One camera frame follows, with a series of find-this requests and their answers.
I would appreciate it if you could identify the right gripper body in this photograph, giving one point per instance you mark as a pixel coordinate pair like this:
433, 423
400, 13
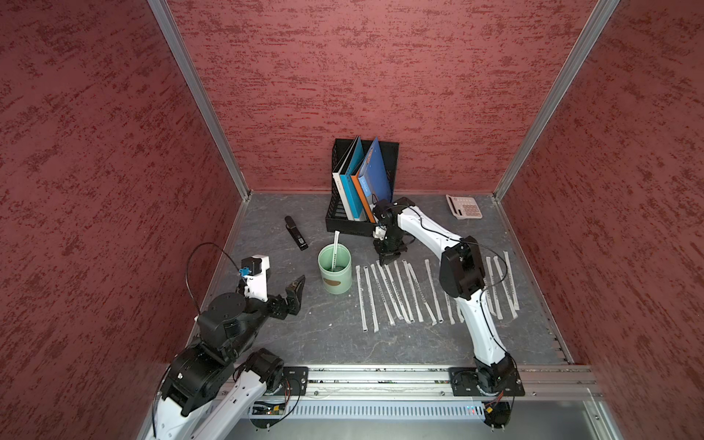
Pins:
393, 241

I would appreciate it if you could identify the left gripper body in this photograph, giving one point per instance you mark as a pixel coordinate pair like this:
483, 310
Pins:
273, 306

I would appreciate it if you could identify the sixteenth straw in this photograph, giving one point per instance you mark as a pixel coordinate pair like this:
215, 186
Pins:
389, 291

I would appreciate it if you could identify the green cup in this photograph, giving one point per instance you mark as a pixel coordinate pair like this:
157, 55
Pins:
340, 281

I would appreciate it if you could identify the thirteenth straw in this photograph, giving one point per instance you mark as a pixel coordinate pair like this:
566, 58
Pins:
383, 297

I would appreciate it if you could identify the seventeenth straw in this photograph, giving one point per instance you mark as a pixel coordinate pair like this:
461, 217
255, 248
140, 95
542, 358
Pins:
335, 251

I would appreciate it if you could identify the fourteenth straw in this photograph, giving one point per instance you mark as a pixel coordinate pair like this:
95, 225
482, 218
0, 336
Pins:
372, 301

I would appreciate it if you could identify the fifteenth straw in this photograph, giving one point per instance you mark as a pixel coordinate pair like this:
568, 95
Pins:
364, 325

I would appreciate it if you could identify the eleventh straw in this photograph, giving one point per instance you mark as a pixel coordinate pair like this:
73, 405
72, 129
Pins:
497, 305

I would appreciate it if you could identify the twelfth straw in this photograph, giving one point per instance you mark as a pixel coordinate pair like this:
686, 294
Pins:
511, 281

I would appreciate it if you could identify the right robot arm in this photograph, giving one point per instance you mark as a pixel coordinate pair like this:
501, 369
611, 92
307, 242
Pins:
461, 276

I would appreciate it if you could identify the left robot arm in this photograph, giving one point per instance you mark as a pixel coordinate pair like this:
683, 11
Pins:
209, 387

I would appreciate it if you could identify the teal book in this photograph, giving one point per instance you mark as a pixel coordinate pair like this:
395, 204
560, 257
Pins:
353, 197

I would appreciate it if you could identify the blue folder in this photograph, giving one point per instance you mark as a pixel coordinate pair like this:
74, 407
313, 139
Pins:
373, 175

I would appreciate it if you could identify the orange book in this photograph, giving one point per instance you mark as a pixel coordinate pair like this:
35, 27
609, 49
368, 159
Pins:
363, 198

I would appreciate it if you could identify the black file organizer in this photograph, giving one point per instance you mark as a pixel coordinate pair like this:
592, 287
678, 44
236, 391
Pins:
336, 216

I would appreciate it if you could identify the black stapler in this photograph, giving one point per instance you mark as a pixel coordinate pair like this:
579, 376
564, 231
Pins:
295, 233

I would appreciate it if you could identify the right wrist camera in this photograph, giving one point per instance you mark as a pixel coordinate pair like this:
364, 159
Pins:
379, 232

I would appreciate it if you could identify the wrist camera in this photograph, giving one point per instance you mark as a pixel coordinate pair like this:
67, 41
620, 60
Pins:
379, 232
254, 274

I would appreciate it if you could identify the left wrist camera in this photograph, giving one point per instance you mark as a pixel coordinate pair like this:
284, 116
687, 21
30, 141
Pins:
254, 274

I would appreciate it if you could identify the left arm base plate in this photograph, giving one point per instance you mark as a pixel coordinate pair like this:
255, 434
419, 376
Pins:
296, 377

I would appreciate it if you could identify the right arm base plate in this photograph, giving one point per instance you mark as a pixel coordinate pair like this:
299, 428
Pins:
485, 383

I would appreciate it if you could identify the aluminium front rail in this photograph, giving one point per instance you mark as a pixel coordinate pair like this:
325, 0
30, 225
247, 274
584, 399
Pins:
557, 383

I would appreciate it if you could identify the right aluminium corner post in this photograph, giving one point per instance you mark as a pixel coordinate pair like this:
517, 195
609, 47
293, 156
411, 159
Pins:
589, 35

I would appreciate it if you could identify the aluminium corner post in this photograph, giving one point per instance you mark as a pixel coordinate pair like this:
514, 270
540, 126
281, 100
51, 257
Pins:
589, 35
174, 39

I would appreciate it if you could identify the left aluminium corner post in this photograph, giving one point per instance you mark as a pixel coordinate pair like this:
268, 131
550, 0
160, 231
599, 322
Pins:
174, 39

